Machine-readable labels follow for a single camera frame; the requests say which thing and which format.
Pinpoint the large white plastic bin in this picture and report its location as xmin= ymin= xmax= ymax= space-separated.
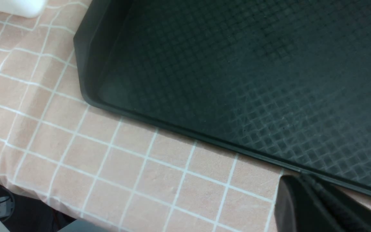
xmin=0 ymin=0 xmax=48 ymax=18

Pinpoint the pink checked tablecloth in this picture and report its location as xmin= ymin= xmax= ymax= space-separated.
xmin=0 ymin=0 xmax=371 ymax=232

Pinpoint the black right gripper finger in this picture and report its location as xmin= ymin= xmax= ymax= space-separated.
xmin=274 ymin=174 xmax=371 ymax=232

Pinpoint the black plastic serving tray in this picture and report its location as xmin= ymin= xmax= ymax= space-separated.
xmin=73 ymin=0 xmax=371 ymax=196

